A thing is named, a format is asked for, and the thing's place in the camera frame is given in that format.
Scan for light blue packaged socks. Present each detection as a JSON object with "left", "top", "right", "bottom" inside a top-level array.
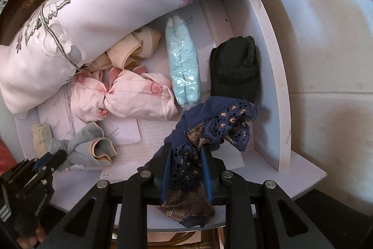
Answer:
[{"left": 165, "top": 14, "right": 201, "bottom": 108}]

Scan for glossy printed liner paper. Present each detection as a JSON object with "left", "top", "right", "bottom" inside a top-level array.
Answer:
[
  {"left": 182, "top": 0, "right": 234, "bottom": 86},
  {"left": 38, "top": 83, "right": 142, "bottom": 147}
]

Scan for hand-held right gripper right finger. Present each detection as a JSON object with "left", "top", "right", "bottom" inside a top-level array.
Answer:
[{"left": 200, "top": 147, "right": 325, "bottom": 249}]

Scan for grey sock with beige cuff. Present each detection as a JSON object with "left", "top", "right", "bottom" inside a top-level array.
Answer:
[{"left": 48, "top": 122, "right": 118, "bottom": 172}]

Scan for navy lace underwear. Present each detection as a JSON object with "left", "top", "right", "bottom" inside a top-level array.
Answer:
[{"left": 137, "top": 96, "right": 261, "bottom": 229}]

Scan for beige underwear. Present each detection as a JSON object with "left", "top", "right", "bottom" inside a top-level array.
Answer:
[{"left": 90, "top": 27, "right": 161, "bottom": 71}]

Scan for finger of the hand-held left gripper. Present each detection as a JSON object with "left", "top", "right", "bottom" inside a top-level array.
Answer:
[{"left": 32, "top": 149, "right": 68, "bottom": 175}]

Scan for pink printed garment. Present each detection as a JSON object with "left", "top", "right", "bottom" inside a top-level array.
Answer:
[{"left": 70, "top": 67, "right": 180, "bottom": 123}]

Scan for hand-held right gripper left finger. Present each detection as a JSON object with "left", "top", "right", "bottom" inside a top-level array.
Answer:
[{"left": 44, "top": 143, "right": 173, "bottom": 249}]

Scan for pale yellow sock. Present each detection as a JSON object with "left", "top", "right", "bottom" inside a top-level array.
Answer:
[{"left": 31, "top": 124, "right": 53, "bottom": 158}]

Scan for person's left hand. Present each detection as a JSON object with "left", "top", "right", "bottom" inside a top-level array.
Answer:
[{"left": 16, "top": 227, "right": 47, "bottom": 249}]

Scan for black folded socks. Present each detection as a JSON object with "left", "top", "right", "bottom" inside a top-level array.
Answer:
[{"left": 209, "top": 36, "right": 264, "bottom": 105}]

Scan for white floral embroidered cloth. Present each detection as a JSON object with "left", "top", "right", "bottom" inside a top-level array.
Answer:
[{"left": 0, "top": 0, "right": 270, "bottom": 114}]

